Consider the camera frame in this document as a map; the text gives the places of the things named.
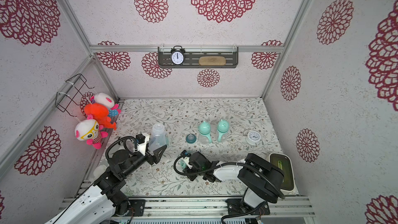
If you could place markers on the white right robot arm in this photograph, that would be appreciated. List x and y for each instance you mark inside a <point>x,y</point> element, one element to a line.
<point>263,180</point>

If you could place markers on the white pink plush upper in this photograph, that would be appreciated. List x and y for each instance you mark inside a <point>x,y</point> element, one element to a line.
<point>105,100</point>

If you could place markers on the white alarm clock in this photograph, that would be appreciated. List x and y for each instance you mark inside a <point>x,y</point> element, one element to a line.
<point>253,138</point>

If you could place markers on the black wire basket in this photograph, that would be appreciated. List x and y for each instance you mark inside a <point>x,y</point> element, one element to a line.
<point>75,86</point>

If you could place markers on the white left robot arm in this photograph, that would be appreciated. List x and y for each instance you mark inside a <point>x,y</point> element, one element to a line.
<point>103,199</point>

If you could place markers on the white plush yellow glasses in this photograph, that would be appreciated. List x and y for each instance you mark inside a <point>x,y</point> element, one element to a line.
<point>91,131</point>

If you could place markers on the black alarm clock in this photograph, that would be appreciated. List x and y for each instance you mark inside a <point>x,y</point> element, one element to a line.
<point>178,55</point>

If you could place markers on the tan brush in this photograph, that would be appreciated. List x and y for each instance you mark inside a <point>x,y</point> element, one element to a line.
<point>212,61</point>

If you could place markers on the metal base rail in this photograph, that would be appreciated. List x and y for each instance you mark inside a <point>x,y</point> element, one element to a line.
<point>178,209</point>

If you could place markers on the grey wall shelf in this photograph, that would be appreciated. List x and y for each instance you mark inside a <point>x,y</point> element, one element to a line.
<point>192,57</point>

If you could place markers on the clear baby bottle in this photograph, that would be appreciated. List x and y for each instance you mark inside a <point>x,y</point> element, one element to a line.
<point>158,137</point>
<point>204,139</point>

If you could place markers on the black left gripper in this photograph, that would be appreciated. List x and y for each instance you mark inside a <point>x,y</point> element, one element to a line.
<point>156,157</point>

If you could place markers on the white sterilizer box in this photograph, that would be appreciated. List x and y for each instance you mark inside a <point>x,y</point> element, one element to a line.
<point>283,162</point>

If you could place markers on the red orange plush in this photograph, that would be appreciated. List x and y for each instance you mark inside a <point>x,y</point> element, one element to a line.
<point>99,113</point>

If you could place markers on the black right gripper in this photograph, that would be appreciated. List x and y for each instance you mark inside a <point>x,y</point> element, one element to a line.
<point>193,165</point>

